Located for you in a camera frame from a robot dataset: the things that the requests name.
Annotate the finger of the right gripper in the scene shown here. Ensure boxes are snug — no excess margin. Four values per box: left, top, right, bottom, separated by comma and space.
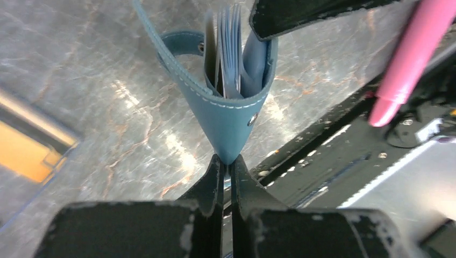
249, 0, 393, 41

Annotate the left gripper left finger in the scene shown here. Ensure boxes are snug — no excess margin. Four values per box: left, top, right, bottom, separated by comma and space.
178, 154, 224, 218

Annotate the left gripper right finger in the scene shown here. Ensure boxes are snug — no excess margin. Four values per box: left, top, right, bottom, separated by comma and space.
231, 155, 287, 219

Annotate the blue leather card holder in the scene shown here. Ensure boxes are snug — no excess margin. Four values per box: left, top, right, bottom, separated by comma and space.
133, 1, 278, 165

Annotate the clear card box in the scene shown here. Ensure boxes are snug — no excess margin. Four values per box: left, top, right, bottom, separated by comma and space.
1, 88, 80, 229

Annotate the gold card stack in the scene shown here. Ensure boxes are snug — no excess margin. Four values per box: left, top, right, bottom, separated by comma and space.
0, 90, 79, 184

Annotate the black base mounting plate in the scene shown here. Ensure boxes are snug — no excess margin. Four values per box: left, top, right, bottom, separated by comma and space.
252, 42, 455, 208

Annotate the pink cylindrical tool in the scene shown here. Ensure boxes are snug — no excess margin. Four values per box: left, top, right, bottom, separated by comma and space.
368, 0, 455, 127

